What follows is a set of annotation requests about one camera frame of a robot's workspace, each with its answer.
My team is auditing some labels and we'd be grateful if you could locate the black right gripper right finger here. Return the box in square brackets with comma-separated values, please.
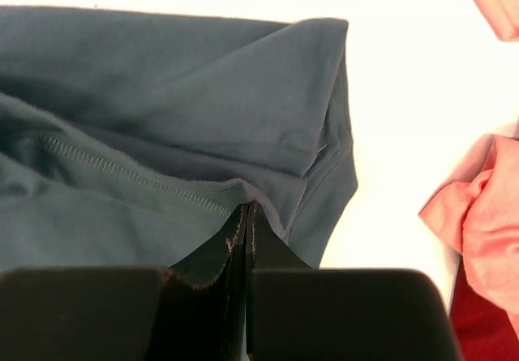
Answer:
[245, 202, 462, 361]

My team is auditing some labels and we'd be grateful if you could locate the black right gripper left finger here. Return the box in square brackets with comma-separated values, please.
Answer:
[1, 205, 248, 360]

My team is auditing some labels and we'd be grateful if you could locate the teal blue t shirt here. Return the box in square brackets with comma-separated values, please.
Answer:
[1, 6, 357, 270]

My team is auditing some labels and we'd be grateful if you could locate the red t shirt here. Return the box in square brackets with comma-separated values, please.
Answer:
[450, 264, 518, 361]

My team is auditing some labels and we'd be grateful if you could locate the pink t shirt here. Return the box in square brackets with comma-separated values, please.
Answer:
[420, 0, 518, 328]

